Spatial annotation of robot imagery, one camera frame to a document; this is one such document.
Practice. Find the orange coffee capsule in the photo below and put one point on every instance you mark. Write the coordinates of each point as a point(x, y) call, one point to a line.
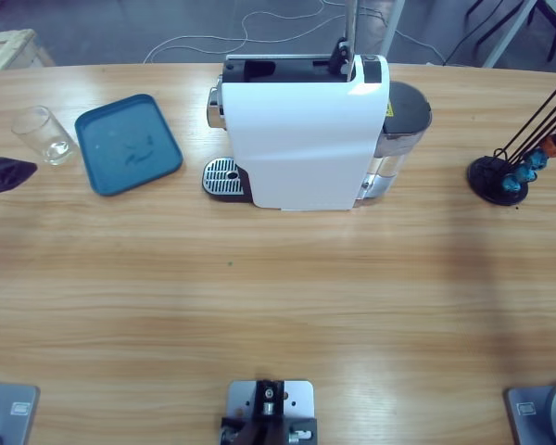
point(548, 146)

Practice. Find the clear drinking glass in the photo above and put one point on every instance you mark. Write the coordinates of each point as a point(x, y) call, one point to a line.
point(51, 143)

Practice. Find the chrome coffee machine lever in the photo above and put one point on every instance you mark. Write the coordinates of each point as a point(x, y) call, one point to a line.
point(350, 32)

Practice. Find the blue coffee capsule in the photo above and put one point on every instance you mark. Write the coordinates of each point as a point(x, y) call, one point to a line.
point(524, 174)
point(536, 160)
point(511, 185)

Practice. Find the white capsule coffee machine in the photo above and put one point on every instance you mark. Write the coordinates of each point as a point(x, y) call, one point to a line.
point(301, 139)

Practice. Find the black capsule holder with rods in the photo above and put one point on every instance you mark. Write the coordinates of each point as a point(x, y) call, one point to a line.
point(484, 181)

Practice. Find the light wooden crate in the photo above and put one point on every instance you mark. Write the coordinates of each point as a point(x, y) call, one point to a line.
point(9, 46)

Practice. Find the white metal table leg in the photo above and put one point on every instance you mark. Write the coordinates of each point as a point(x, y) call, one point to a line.
point(391, 32)
point(509, 41)

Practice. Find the teal plastic tray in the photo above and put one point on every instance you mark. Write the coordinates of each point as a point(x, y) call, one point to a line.
point(130, 143)

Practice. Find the clear water tank black lid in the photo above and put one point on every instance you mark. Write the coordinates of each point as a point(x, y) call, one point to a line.
point(405, 106)

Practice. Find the black metal chair frame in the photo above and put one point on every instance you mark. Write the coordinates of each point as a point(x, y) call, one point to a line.
point(555, 39)

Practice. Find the arm grey base plate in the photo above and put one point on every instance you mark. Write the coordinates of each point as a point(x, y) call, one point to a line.
point(9, 412)
point(542, 412)

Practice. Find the grey centre mount plate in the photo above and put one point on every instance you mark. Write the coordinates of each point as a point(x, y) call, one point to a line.
point(301, 398)

